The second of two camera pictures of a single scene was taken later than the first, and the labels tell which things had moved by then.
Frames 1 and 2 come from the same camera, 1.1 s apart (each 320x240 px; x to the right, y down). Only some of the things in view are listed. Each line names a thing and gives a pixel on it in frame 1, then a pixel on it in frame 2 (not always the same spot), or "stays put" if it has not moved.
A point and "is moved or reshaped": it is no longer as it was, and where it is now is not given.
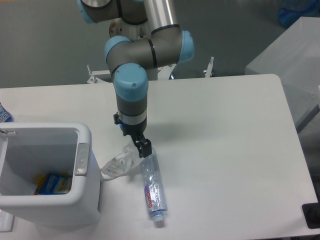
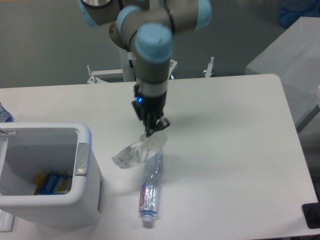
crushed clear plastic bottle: x=154 y=186 is moved or reshaped
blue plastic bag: x=291 y=10 stays put
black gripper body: x=136 y=131 to x=148 y=108
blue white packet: x=5 y=116 stays put
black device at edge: x=311 y=212 stays put
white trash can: x=28 y=149 stays put
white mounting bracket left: x=94 y=80 stays put
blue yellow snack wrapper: x=53 y=183 stays put
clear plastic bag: x=128 y=162 is moved or reshaped
